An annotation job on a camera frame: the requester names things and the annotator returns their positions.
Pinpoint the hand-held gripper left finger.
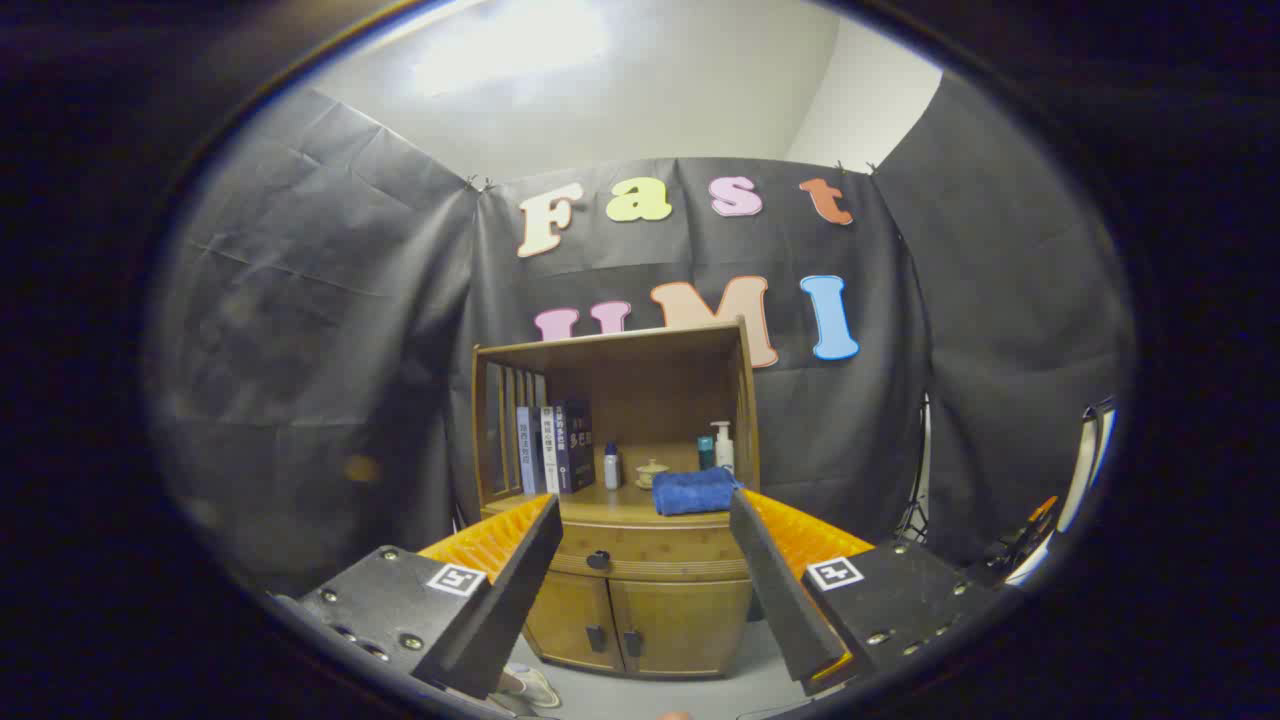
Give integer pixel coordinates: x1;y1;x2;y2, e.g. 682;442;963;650
295;493;564;701

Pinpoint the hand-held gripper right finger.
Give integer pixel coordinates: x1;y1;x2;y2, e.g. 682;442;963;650
728;488;1001;698

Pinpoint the wooden drawer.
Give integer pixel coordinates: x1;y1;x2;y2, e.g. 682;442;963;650
548;520;753;583

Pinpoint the wooden countertop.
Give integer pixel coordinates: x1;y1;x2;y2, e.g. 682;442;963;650
482;475;746;529

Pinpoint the wooden cabinet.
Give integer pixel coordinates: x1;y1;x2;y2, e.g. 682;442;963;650
470;320;763;681

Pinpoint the white shoe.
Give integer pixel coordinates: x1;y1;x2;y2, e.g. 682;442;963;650
495;662;561;711

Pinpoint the blue folded towel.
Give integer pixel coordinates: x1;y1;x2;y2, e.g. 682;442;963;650
652;466;743;517

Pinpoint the light blue book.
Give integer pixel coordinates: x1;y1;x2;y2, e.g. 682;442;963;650
516;405;546;496

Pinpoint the white book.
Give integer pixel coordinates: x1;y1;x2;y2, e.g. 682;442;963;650
540;405;561;494

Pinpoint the black tripod stand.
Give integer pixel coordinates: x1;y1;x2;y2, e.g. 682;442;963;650
895;395;936;546

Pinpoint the dark blue book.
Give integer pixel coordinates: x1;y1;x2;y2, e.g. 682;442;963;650
553;398;597;493

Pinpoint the dark tool with orange tip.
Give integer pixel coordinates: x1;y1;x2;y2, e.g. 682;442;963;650
985;495;1061;591

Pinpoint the white curved object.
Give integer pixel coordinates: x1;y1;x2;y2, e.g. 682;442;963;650
1055;395;1119;536

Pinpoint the black backdrop cloth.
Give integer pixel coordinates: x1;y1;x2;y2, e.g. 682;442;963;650
150;70;1136;601

